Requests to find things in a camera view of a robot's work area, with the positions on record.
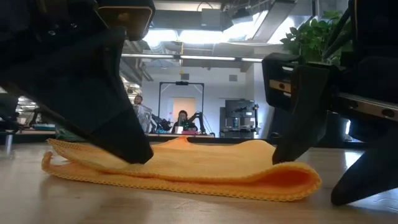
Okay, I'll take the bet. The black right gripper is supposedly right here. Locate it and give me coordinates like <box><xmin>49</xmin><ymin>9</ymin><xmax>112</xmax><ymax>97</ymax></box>
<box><xmin>262</xmin><ymin>52</ymin><xmax>398</xmax><ymax>206</ymax></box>

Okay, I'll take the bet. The orange microfiber towel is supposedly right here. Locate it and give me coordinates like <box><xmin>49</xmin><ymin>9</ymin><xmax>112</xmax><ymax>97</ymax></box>
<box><xmin>41</xmin><ymin>136</ymin><xmax>322</xmax><ymax>202</ymax></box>

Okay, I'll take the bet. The wooden table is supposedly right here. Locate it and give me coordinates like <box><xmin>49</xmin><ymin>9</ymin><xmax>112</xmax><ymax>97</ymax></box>
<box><xmin>146</xmin><ymin>133</ymin><xmax>215</xmax><ymax>139</ymax></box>

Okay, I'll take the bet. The green potted plant black pot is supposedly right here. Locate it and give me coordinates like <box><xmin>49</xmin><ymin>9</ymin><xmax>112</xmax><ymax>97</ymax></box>
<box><xmin>279</xmin><ymin>11</ymin><xmax>354</xmax><ymax>67</ymax></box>

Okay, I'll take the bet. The silver metal post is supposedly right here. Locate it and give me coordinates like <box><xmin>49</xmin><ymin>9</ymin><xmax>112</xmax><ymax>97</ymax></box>
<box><xmin>4</xmin><ymin>132</ymin><xmax>15</xmax><ymax>155</ymax></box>

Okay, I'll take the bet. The black gantry frame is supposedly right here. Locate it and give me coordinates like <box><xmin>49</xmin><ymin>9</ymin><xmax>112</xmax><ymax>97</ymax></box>
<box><xmin>158</xmin><ymin>81</ymin><xmax>205</xmax><ymax>121</ymax></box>

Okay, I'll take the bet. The black metal table frame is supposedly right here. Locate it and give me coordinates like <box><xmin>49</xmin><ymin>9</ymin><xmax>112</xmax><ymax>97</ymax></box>
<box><xmin>0</xmin><ymin>132</ymin><xmax>368</xmax><ymax>149</ymax></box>

